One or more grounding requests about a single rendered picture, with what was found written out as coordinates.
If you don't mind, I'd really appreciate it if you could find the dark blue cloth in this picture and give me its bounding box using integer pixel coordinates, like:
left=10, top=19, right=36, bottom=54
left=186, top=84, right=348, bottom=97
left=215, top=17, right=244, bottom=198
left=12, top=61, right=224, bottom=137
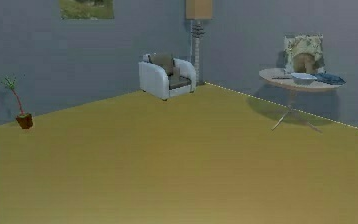
left=314, top=72, right=347, bottom=86

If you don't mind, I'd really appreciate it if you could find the green framed wall picture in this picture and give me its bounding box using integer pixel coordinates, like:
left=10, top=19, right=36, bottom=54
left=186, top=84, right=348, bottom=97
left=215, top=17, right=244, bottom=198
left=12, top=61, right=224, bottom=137
left=59, top=0, right=115, bottom=20

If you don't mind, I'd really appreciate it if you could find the floor lamp with tan shade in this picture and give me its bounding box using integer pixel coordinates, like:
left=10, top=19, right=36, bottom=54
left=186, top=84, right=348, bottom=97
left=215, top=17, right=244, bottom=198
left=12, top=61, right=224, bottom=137
left=185, top=0, right=214, bottom=86

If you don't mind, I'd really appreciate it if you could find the pale blue rectangular container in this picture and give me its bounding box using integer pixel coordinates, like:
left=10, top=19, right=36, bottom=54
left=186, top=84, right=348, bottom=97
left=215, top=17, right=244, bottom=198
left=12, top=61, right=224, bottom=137
left=290, top=72, right=318, bottom=86

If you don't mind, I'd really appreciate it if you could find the round beige dining table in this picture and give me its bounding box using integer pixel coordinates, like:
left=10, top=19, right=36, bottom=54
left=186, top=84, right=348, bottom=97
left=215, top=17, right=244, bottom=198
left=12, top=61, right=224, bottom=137
left=258, top=67, right=344, bottom=134

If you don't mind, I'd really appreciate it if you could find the house plant in brown pot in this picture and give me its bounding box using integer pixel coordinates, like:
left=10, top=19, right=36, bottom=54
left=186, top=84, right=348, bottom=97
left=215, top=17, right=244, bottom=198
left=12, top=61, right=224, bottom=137
left=0, top=74, right=35, bottom=130

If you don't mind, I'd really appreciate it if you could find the white armchair with grey cushions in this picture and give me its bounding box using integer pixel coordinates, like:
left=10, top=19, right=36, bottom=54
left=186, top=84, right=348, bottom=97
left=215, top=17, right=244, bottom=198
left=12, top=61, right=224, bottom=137
left=138, top=52, right=198, bottom=102

